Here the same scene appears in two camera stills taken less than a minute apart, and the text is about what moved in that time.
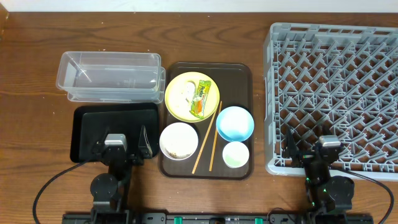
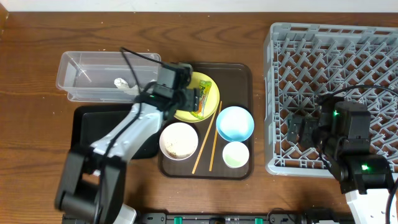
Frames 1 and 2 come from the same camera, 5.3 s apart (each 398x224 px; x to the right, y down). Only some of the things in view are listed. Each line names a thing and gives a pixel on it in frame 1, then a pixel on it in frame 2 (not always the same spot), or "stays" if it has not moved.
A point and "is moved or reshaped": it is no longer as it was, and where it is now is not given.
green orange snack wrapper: (199, 99) stays
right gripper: (310, 156) → (306, 129)
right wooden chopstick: (214, 138) stays
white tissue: (191, 90) is moved or reshaped
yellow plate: (176, 101) stays
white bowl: (178, 141) stays
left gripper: (143, 152) → (192, 101)
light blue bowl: (235, 124) stays
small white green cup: (236, 154) stays
